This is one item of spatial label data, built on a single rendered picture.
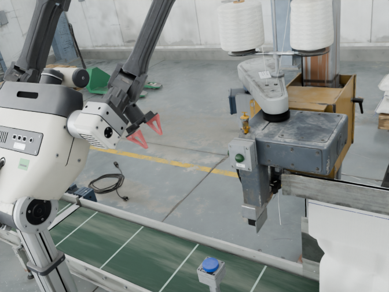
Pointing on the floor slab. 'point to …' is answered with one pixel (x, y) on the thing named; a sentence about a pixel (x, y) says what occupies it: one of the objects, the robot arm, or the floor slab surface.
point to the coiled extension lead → (112, 185)
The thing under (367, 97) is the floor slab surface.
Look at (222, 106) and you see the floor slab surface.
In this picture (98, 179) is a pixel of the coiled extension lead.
